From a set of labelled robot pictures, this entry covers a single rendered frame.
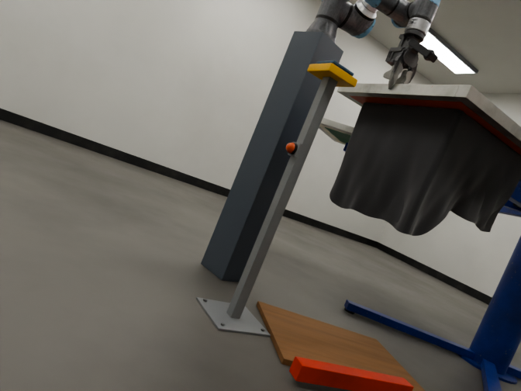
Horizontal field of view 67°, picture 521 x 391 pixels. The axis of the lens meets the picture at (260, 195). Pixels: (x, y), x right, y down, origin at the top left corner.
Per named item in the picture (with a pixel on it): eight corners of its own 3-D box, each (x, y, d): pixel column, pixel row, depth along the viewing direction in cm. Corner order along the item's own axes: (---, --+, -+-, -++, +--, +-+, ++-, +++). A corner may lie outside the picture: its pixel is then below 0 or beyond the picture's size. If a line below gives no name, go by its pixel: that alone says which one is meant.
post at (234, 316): (218, 330, 130) (331, 53, 123) (195, 299, 148) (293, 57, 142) (270, 337, 141) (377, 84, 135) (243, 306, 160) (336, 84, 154)
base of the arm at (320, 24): (298, 32, 186) (306, 12, 185) (315, 48, 197) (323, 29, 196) (322, 33, 175) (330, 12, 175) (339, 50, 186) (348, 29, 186)
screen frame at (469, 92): (466, 97, 113) (471, 84, 112) (336, 91, 162) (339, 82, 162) (571, 181, 154) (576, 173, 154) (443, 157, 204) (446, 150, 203)
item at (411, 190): (405, 235, 126) (460, 108, 123) (320, 198, 164) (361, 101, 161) (411, 237, 127) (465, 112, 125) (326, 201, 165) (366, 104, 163)
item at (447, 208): (410, 235, 127) (464, 111, 124) (401, 231, 130) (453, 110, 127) (482, 263, 151) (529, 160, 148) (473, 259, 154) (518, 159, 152)
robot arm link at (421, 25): (434, 27, 137) (421, 15, 133) (429, 39, 138) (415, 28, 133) (417, 29, 144) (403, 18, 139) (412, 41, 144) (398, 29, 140)
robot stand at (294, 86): (200, 263, 194) (294, 30, 186) (226, 267, 207) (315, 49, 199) (221, 280, 181) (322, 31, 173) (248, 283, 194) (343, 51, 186)
